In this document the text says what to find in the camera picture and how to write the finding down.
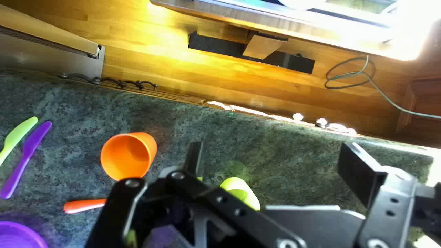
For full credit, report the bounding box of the green plastic cup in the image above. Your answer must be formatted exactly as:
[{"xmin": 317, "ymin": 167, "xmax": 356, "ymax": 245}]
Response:
[{"xmin": 219, "ymin": 176, "xmax": 262, "ymax": 212}]

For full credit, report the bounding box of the purple plastic plate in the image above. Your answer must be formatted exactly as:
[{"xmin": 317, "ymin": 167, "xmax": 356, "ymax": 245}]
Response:
[{"xmin": 0, "ymin": 220, "xmax": 50, "ymax": 248}]

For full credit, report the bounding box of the orange plastic cup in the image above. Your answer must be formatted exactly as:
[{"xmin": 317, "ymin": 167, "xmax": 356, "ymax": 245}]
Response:
[{"xmin": 99, "ymin": 130, "xmax": 159, "ymax": 181}]

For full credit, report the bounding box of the green plastic knife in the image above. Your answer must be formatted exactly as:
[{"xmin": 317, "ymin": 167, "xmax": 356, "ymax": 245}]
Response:
[{"xmin": 0, "ymin": 115, "xmax": 40, "ymax": 166}]

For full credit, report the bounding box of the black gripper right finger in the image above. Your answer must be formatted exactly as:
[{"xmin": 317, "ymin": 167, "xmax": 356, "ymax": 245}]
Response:
[{"xmin": 336, "ymin": 141, "xmax": 441, "ymax": 248}]

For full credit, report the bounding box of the small wooden board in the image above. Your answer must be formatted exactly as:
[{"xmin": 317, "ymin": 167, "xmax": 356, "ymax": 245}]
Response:
[{"xmin": 241, "ymin": 32, "xmax": 290, "ymax": 60}]

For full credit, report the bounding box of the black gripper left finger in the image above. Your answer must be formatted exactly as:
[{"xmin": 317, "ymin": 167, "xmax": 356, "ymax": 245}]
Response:
[{"xmin": 86, "ymin": 140, "xmax": 309, "ymax": 248}]

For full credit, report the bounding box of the orange plastic utensil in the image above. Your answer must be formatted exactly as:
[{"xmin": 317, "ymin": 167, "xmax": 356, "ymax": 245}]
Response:
[{"xmin": 62, "ymin": 196, "xmax": 109, "ymax": 216}]

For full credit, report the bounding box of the small purple plastic cup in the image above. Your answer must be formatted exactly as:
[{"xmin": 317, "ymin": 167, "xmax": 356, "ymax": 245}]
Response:
[{"xmin": 145, "ymin": 224, "xmax": 194, "ymax": 248}]

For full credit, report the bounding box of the purple plastic knife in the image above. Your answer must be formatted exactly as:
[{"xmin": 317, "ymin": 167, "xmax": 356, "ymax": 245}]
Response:
[{"xmin": 0, "ymin": 119, "xmax": 55, "ymax": 201}]

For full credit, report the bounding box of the thin grey cable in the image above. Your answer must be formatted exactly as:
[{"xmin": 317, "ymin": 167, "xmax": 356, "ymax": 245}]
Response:
[{"xmin": 323, "ymin": 53, "xmax": 441, "ymax": 121}]

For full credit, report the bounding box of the stainless steel appliance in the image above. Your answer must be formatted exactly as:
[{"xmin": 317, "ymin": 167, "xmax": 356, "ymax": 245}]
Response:
[{"xmin": 0, "ymin": 4, "xmax": 106, "ymax": 82}]

